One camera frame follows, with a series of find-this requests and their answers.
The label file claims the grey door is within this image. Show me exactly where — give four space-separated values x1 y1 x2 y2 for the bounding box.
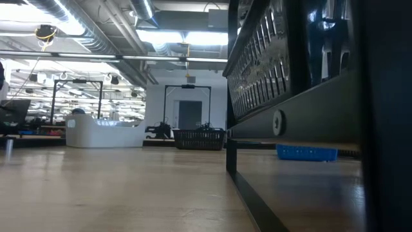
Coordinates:
178 100 203 130

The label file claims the black slotted plastic basket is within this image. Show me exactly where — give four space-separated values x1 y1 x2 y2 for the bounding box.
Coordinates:
225 32 306 122
223 0 306 78
172 128 226 151

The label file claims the white plastic basket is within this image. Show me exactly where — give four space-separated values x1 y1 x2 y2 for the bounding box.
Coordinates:
65 113 146 149

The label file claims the black monitor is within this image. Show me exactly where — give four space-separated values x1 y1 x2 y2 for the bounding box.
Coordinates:
0 99 32 127

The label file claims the bright ceiling light panel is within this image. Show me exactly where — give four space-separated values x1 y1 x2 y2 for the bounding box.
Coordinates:
136 29 229 46

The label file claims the black background rig frame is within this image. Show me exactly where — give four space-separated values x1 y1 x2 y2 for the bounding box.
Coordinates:
163 84 212 130
50 79 104 126

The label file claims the long ceiling light rail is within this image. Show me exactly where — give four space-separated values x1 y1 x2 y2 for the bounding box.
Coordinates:
0 50 228 64

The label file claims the silver ventilation duct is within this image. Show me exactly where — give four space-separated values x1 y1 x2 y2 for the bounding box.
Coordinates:
27 0 152 88

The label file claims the yellow ceiling cable reel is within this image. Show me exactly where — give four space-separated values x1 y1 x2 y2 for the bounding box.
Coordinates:
34 24 59 43

